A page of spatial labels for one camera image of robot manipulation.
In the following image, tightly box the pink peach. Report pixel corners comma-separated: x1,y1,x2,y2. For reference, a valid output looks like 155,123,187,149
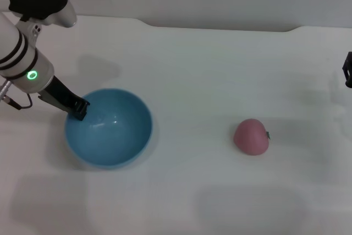
233,118,272,156

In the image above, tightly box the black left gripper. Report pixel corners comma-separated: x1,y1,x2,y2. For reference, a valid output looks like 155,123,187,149
38,76,91,121

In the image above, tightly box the blue plastic bowl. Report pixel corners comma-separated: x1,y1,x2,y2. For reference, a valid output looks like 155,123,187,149
64,88,153,170

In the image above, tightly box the left arm cable with connector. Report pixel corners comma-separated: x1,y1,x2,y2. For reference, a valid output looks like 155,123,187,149
0,80,33,111

